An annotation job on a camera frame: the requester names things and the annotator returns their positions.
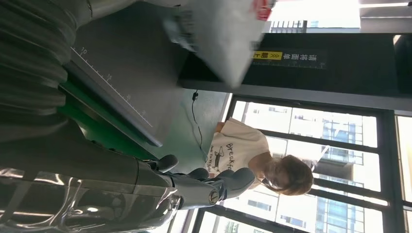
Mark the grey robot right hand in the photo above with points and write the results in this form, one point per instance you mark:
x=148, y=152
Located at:
x=80, y=180

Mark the green conveyor belt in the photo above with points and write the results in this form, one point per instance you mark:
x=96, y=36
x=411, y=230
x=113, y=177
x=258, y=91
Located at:
x=106, y=132

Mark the black inbound scanner machine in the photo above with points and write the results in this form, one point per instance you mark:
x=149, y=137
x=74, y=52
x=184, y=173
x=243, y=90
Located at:
x=135, y=80

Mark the person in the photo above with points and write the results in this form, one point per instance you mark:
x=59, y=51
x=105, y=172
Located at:
x=238, y=151

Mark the black yellow label sticker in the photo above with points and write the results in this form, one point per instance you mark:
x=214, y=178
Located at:
x=289, y=59

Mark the grey slatted grille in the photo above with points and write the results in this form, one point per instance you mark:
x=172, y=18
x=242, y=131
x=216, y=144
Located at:
x=288, y=26

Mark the black window frame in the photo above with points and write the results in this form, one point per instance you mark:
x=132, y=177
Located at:
x=387, y=160

